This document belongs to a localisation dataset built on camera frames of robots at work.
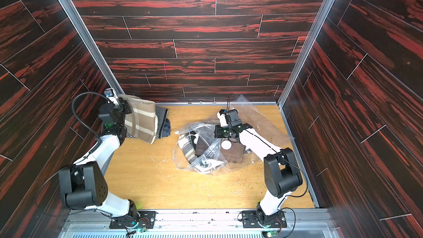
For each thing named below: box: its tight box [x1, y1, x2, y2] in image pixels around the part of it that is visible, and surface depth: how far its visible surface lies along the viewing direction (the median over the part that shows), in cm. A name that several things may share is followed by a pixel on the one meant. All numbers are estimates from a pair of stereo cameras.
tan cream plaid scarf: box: [118, 94, 158, 145], surface depth 90 cm
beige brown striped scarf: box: [178, 130, 205, 164], surface depth 95 cm
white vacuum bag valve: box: [220, 139, 233, 151], surface depth 88 cm
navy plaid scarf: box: [161, 118, 172, 138], surface depth 104 cm
